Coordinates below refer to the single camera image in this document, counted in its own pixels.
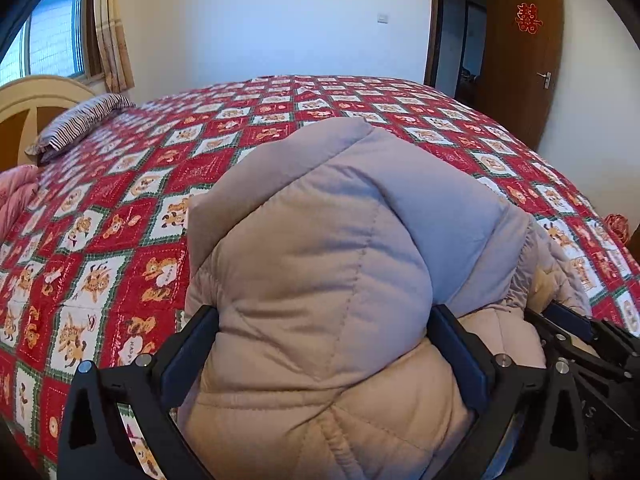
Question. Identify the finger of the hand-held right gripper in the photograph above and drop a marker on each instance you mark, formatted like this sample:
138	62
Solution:
567	316
560	337

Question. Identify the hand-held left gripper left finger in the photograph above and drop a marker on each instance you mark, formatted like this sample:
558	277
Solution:
184	365

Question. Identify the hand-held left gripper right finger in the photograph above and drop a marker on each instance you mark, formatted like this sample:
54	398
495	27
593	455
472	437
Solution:
460	355

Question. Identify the beige puffer jacket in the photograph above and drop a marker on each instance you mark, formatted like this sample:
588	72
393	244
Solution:
320	270

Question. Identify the red patterned cloth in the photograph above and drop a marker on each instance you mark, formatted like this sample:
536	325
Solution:
618	227

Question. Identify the red printed bed blanket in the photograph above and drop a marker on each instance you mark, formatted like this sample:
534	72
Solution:
150	160

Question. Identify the folded pink quilt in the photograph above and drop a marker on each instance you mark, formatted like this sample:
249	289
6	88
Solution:
15	195

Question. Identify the brown wooden door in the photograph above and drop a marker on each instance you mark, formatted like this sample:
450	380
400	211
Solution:
515	70

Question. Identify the striped pillow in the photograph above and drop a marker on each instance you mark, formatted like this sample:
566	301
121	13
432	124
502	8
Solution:
80	120

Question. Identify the red paper door ornament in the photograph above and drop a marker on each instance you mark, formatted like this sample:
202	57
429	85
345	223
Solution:
526	17

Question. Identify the cream wooden headboard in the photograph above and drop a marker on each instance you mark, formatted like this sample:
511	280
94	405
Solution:
30	105

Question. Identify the beige patterned curtain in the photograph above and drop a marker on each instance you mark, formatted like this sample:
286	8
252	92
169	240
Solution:
114	35

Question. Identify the window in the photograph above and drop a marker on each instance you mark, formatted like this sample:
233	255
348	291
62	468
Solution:
50	35

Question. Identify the dark door frame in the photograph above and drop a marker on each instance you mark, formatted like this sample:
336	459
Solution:
433	25

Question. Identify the white wall switch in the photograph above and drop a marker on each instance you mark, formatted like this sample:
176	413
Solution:
383	17

